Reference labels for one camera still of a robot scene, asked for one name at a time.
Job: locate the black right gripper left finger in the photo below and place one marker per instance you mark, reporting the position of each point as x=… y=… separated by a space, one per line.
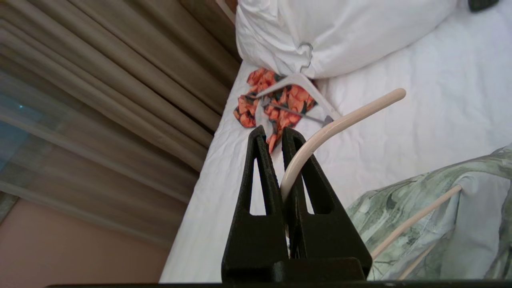
x=256 y=240

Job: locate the green floral button shirt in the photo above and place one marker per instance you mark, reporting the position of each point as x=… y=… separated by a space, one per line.
x=480 y=224

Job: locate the orange floral garment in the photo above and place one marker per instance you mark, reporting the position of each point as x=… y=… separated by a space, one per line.
x=296 y=98

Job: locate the white plastic hanger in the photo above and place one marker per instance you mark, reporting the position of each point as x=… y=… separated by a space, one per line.
x=296 y=79

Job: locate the bed with white sheet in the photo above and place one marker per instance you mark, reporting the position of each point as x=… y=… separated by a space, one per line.
x=400 y=140

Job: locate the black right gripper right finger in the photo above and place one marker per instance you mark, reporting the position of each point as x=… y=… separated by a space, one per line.
x=332 y=240

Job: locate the brown wooden headboard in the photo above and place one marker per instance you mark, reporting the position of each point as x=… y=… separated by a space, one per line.
x=232 y=4

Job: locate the sheer white curtain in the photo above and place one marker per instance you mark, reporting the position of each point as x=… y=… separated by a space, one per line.
x=80 y=160

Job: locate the white pillow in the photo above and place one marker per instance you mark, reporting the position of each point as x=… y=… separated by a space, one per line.
x=360 y=28

